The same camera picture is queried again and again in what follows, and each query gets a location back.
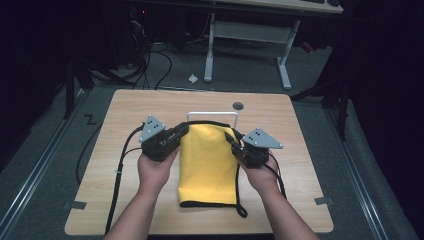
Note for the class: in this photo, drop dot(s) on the grey tape strip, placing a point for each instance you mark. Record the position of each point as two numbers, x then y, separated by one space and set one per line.
323 200
75 204

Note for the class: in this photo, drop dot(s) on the person's right hand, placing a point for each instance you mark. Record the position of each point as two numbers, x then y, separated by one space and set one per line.
261 178

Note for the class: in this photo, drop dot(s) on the yellow towel with black edge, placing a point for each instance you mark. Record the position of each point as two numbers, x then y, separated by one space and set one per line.
206 163

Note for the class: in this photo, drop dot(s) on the black metal stand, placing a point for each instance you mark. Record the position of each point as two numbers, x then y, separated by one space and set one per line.
336 96
70 90

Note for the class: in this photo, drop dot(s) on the metal floor rail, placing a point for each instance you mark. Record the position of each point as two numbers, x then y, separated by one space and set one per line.
356 173
30 186

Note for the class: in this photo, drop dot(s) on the white towel rack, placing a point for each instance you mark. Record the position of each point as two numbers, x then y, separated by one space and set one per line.
213 114

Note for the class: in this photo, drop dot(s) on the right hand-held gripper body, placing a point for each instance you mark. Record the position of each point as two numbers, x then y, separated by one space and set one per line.
256 148

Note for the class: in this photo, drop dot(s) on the white metal frame desk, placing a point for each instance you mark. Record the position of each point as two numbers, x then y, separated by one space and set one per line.
250 31

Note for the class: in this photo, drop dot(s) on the person's left hand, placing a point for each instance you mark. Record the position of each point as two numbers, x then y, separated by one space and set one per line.
156 175

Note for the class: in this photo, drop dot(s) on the white paper scrap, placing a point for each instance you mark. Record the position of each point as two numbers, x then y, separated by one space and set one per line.
193 78

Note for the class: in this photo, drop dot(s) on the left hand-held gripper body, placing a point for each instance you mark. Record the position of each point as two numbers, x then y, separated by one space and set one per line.
160 143

